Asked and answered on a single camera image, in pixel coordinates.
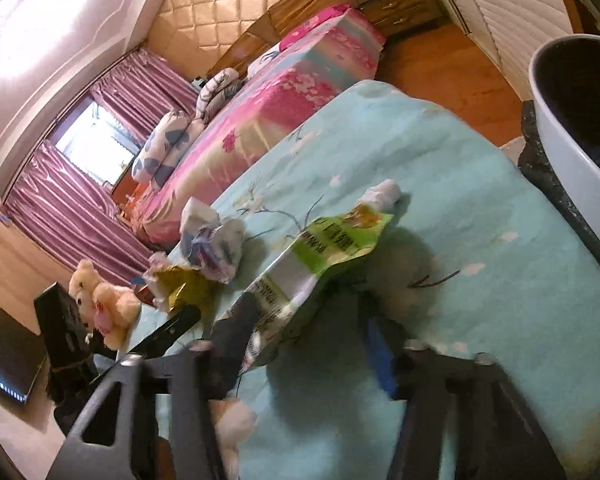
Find green white snack bag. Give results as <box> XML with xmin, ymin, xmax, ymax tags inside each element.
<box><xmin>215</xmin><ymin>210</ymin><xmax>396</xmax><ymax>373</ymax></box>

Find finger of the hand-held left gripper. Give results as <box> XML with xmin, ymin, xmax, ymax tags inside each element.
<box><xmin>124</xmin><ymin>304</ymin><xmax>204</xmax><ymax>364</ymax></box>

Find narrow pink curtain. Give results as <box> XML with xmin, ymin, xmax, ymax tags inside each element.
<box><xmin>90</xmin><ymin>47</ymin><xmax>201</xmax><ymax>146</ymax></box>

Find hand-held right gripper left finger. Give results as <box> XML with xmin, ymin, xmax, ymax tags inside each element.
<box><xmin>55</xmin><ymin>294</ymin><xmax>262</xmax><ymax>480</ymax></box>

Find light wooden wardrobe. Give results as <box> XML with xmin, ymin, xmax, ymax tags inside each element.
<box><xmin>0</xmin><ymin>200</ymin><xmax>76</xmax><ymax>321</ymax></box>

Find yellow green wrapper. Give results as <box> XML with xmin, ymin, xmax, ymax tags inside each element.
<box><xmin>145</xmin><ymin>262</ymin><xmax>218</xmax><ymax>316</ymax></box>

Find cream teddy bear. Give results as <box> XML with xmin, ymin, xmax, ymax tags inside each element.
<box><xmin>69</xmin><ymin>259</ymin><xmax>141</xmax><ymax>351</ymax></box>

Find bed with pink floral sheet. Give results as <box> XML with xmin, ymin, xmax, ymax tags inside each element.
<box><xmin>130</xmin><ymin>2</ymin><xmax>386</xmax><ymax>256</ymax></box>

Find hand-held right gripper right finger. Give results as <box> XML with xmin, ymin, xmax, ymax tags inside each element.
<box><xmin>366</xmin><ymin>316</ymin><xmax>567</xmax><ymax>480</ymax></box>

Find wooden nightstand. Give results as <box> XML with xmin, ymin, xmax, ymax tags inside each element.
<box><xmin>357</xmin><ymin>0</ymin><xmax>446</xmax><ymax>38</ymax></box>

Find grey striped folded quilt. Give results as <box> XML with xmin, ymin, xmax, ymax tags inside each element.
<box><xmin>195</xmin><ymin>67</ymin><xmax>246</xmax><ymax>123</ymax></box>

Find louvred sliding wardrobe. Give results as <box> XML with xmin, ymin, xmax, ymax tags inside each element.
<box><xmin>420</xmin><ymin>0</ymin><xmax>581</xmax><ymax>86</ymax></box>

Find light blue floral tablecloth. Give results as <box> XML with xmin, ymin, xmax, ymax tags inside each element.
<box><xmin>125</xmin><ymin>80</ymin><xmax>600</xmax><ymax>480</ymax></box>

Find wide pink curtain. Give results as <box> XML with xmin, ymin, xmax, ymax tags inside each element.
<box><xmin>2</xmin><ymin>140</ymin><xmax>156</xmax><ymax>281</ymax></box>

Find white pillow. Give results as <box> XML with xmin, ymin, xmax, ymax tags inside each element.
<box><xmin>247</xmin><ymin>47</ymin><xmax>283</xmax><ymax>76</ymax></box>

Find wooden headboard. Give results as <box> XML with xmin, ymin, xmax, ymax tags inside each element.
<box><xmin>207</xmin><ymin>0</ymin><xmax>366</xmax><ymax>76</ymax></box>

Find window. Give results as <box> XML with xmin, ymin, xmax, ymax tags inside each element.
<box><xmin>55</xmin><ymin>100</ymin><xmax>146</xmax><ymax>186</ymax></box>

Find white plastic wrapper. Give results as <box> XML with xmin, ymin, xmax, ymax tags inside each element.
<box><xmin>180</xmin><ymin>196</ymin><xmax>246</xmax><ymax>281</ymax></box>

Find blue heart folded quilt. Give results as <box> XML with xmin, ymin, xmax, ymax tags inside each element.
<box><xmin>131</xmin><ymin>110</ymin><xmax>206</xmax><ymax>186</ymax></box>

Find pink pillow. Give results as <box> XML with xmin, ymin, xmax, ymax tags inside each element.
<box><xmin>280</xmin><ymin>4</ymin><xmax>351</xmax><ymax>51</ymax></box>

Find white trash bin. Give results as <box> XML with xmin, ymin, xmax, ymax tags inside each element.
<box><xmin>527</xmin><ymin>34</ymin><xmax>600</xmax><ymax>221</ymax></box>

